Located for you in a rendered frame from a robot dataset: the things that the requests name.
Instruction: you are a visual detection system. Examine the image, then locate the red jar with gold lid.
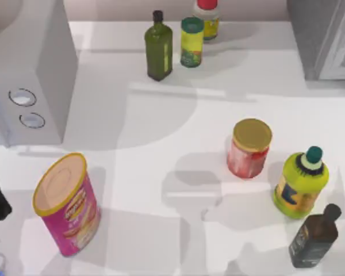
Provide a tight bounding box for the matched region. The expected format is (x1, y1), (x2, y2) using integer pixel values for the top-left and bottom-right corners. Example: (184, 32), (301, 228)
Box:
(226, 118), (273, 179)

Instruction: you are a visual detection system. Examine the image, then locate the dark green glass bottle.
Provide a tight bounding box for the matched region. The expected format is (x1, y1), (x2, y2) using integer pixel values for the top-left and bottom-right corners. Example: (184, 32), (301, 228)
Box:
(144, 10), (174, 82)

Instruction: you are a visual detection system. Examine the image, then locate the yellow green can teal lid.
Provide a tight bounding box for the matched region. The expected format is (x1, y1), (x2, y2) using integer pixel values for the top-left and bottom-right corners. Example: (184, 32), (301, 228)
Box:
(180, 17), (205, 68)

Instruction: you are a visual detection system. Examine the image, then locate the clear bottle with red cap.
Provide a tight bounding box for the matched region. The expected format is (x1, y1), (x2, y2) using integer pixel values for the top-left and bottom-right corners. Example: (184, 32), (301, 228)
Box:
(193, 0), (220, 41)

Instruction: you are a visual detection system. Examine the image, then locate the pink can with yellow rim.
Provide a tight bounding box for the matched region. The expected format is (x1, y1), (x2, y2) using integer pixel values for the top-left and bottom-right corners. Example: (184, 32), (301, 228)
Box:
(32, 152), (102, 258)

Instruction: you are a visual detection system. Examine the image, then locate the lime bottle with teal cap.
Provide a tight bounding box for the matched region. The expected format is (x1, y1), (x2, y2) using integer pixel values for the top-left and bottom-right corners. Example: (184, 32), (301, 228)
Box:
(273, 145), (330, 220)

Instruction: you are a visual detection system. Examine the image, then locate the small microwave knob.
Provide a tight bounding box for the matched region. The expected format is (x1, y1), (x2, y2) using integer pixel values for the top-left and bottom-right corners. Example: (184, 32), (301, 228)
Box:
(19, 112), (46, 129)

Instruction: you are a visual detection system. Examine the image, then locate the large microwave knob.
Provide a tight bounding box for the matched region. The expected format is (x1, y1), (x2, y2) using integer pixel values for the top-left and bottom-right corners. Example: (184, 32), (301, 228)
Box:
(8, 88), (37, 108)

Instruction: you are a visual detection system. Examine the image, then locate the pale microwave oven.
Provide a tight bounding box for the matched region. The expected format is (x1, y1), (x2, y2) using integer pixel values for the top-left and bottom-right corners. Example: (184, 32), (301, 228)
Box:
(0, 0), (78, 148)

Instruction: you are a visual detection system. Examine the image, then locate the dark brown glass bottle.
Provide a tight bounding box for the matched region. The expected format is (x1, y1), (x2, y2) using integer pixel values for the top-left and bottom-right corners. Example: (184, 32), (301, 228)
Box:
(288, 203), (342, 269)

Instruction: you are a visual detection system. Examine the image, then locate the grey cabinet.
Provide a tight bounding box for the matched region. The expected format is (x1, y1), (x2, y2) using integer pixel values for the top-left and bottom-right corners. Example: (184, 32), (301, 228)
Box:
(286, 0), (345, 82)

